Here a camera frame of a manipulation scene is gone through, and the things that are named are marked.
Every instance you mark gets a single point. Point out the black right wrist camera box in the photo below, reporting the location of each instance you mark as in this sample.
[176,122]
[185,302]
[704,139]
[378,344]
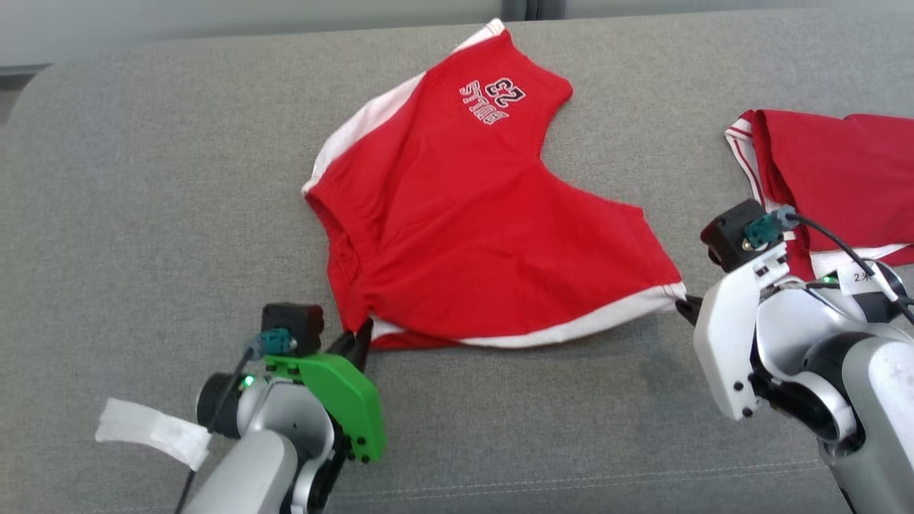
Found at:
[728,232]

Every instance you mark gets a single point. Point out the red Bulls 23 jersey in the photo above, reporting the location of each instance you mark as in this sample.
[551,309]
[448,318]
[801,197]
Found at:
[842,171]

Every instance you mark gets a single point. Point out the grey partition post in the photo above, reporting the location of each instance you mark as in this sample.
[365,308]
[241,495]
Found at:
[532,8]

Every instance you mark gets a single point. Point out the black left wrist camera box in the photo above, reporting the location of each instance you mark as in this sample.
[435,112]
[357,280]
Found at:
[293,319]

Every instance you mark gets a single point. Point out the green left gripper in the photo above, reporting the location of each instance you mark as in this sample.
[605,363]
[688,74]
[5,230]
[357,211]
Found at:
[353,407]

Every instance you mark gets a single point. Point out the red shorts with white trim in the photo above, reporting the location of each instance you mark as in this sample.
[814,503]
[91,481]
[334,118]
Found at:
[464,228]

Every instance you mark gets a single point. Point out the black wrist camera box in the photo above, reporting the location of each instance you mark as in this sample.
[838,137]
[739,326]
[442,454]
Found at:
[728,232]
[293,319]

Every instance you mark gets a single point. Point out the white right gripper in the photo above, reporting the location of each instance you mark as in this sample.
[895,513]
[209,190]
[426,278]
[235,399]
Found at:
[725,343]

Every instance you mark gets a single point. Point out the grey fabric sofa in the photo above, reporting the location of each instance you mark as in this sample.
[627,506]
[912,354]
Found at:
[178,214]

